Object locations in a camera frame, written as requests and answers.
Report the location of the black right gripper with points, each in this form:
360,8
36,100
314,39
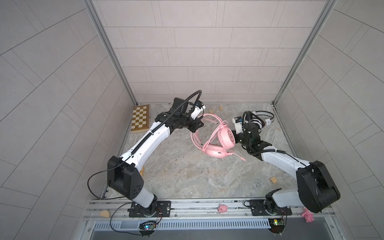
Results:
235,135

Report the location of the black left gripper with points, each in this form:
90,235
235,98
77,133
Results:
195,124

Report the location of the white black headphones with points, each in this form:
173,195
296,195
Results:
262,118

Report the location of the pink headphones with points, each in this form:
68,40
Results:
221,141

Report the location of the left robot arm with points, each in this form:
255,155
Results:
123,173

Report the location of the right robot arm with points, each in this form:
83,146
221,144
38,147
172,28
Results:
316,189

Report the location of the wooden folded chess board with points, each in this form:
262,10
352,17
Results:
141,119

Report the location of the wooden block right front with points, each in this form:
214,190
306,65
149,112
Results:
273,180

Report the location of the rectangular wooden block left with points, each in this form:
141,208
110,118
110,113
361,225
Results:
142,172

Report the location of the pink pig toy centre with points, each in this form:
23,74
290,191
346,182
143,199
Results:
222,208

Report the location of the pink pig toy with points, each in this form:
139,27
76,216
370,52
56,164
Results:
222,208
308,216

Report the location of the right circuit board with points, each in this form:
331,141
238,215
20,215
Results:
277,226

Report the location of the circuit board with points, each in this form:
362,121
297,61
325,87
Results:
148,226
277,226

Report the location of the pink pig toy right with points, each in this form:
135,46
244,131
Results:
308,216

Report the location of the left circuit board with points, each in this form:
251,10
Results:
148,226

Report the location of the round wooden piece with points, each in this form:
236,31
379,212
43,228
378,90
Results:
105,214

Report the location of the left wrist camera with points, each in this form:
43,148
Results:
198,111

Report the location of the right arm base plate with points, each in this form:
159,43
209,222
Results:
261,208

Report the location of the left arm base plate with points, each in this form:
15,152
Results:
163,207

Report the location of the aluminium rail frame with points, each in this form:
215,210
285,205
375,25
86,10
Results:
196,214

